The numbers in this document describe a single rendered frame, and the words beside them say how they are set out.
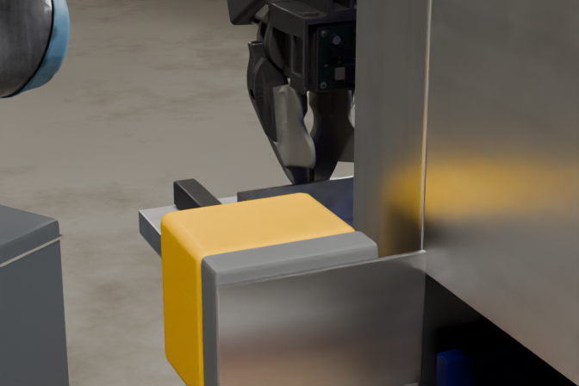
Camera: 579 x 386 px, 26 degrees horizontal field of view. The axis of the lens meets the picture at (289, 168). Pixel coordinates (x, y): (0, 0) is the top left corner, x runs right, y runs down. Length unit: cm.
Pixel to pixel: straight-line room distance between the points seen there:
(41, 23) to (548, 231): 84
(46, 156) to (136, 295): 112
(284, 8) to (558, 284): 46
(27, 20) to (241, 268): 75
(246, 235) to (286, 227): 2
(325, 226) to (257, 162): 334
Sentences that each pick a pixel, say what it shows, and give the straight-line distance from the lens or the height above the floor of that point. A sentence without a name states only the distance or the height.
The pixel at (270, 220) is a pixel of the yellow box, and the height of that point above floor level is 103.
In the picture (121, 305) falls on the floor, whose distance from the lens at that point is 293.
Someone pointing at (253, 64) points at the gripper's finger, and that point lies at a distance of 89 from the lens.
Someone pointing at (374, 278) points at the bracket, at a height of 102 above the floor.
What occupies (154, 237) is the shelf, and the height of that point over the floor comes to 87.
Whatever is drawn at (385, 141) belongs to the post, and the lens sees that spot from 54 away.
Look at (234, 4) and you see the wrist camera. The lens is 96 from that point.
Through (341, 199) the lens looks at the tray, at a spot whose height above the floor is 90.
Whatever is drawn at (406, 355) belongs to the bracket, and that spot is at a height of 98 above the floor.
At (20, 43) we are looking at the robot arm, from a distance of 121.
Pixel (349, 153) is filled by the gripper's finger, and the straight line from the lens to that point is 90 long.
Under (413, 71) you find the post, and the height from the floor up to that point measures 110.
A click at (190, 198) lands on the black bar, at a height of 90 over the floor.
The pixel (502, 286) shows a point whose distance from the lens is 47.
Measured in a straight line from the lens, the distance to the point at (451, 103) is 49.
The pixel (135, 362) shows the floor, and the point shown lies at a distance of 267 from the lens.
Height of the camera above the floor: 122
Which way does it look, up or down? 19 degrees down
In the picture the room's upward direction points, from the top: straight up
